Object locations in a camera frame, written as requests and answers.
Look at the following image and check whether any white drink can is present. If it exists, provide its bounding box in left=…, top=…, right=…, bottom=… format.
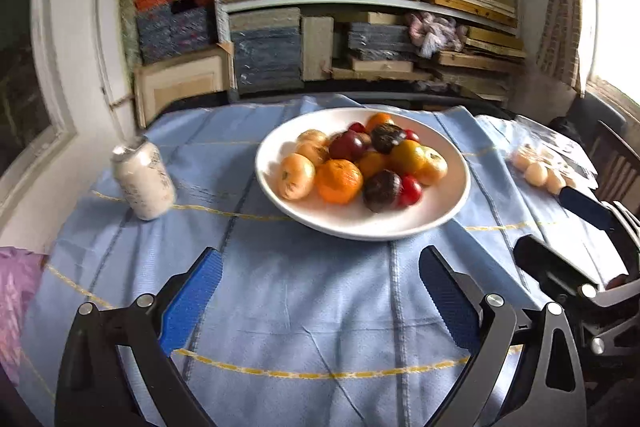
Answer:
left=110, top=137, right=178, bottom=222

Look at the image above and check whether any pink cloth bundle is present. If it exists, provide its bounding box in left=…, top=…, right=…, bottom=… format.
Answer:
left=405, top=13, right=468, bottom=58

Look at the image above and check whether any stack of blue orange boxes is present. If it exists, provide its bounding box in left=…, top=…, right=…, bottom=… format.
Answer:
left=134, top=0, right=217, bottom=65

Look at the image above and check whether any large orange mandarin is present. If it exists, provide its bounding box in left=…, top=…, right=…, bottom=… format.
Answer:
left=315, top=158, right=364, bottom=205

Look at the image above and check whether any metal shelf rack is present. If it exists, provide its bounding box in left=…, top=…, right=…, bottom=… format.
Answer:
left=212, top=0, right=528, bottom=102

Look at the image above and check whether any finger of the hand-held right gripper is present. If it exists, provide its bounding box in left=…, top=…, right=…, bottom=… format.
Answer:
left=514, top=234, right=640, bottom=308
left=557, top=184, right=640, bottom=268

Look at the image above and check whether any round dark patterned piece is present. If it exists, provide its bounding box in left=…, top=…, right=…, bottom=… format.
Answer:
left=370, top=123, right=407, bottom=154

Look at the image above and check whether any dark wooden chair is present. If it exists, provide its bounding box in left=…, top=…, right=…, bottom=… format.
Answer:
left=585, top=119, right=640, bottom=218

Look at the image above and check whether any yellow round fruit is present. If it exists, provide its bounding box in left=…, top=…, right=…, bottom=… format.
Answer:
left=415, top=146, right=449, bottom=186

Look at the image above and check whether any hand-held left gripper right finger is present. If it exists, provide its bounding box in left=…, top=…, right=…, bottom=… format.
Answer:
left=419, top=245, right=588, bottom=427

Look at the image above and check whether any bright window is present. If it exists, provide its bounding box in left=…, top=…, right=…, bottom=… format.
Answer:
left=575, top=0, right=640, bottom=118

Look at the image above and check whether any pile of tan flat boxes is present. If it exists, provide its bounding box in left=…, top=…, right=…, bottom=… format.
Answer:
left=330, top=12, right=528, bottom=100

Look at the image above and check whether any green yellow tomato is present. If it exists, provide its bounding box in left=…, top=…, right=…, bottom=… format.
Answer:
left=390, top=139, right=427, bottom=175

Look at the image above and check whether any white plate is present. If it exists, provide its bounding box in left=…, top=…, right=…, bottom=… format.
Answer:
left=255, top=107, right=472, bottom=242

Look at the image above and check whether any green marbled board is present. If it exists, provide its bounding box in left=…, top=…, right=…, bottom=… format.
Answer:
left=117, top=0, right=143, bottom=70

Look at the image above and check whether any purple passion fruit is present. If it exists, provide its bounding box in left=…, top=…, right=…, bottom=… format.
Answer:
left=328, top=130, right=367, bottom=162

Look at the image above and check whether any stack of yellow wooden frames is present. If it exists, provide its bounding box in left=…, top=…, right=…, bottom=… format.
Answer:
left=422, top=0, right=518, bottom=28

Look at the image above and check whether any dark brown passion fruit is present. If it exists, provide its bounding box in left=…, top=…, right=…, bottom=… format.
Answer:
left=362, top=170, right=403, bottom=214

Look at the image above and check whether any row of pale eggs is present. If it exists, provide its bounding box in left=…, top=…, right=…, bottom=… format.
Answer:
left=512, top=144, right=576, bottom=195

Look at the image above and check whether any small stack of blue boxes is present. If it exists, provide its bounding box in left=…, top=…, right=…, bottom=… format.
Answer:
left=346, top=22, right=416, bottom=62

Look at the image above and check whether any white window frame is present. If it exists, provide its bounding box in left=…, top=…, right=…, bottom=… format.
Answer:
left=0, top=0, right=78, bottom=218

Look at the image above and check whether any wooden picture frame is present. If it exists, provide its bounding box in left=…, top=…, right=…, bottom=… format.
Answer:
left=132, top=42, right=236, bottom=128

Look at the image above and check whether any clear plastic bag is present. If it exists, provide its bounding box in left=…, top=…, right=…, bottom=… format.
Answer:
left=515, top=117, right=598, bottom=188

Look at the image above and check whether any pink plastic bag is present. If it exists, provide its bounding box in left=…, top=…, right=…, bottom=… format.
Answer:
left=0, top=247, right=48, bottom=388

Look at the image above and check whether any upright grey woven box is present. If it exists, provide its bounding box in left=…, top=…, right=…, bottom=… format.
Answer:
left=300, top=16, right=335, bottom=82

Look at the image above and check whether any white leaning strip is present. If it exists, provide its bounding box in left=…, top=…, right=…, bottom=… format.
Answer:
left=91, top=0, right=126, bottom=142

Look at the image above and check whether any blue tablecloth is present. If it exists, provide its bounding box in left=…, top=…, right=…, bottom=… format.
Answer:
left=17, top=92, right=631, bottom=427

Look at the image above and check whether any stack of blue grey boxes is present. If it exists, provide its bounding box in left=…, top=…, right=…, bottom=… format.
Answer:
left=229, top=7, right=304, bottom=94

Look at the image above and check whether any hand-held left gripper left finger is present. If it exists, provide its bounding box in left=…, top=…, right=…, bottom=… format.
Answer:
left=54, top=247, right=224, bottom=427

